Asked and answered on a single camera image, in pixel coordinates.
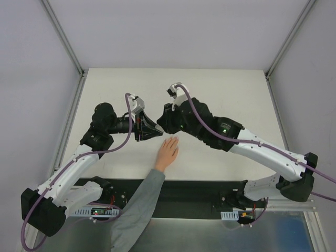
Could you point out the grey sleeved forearm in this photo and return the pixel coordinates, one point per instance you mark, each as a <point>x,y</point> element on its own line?
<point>136,215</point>

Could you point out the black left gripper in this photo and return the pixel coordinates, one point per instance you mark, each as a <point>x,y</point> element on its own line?
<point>139,126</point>

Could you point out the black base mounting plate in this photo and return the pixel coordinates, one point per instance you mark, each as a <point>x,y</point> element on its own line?
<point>184,199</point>

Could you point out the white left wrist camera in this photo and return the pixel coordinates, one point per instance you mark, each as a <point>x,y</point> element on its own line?
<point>136,104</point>

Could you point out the left aluminium frame post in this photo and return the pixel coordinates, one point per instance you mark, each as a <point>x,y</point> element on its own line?
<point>46,5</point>

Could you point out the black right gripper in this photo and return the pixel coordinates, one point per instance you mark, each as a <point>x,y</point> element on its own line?
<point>171,121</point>

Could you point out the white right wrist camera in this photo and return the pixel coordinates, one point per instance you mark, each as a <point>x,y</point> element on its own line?
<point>177,94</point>

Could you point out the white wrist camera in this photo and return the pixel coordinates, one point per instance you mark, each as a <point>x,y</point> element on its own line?
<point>177,94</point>
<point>136,104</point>

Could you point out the aluminium rail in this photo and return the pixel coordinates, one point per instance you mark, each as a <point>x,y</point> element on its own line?
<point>283,205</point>

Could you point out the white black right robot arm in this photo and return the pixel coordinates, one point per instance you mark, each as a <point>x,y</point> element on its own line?
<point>291,178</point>

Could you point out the mannequin hand with nails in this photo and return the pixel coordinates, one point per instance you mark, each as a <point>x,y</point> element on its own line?
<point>167,154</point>

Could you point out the white right cable duct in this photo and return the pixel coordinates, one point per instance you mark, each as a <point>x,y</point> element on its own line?
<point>230,216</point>

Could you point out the aluminium frame post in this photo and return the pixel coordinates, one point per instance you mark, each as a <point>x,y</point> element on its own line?
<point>308,7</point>
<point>46,5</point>

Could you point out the right aluminium frame post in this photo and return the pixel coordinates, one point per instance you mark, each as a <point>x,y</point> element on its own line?
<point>308,7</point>

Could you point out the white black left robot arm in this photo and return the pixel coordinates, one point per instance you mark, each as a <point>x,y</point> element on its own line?
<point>48,207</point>

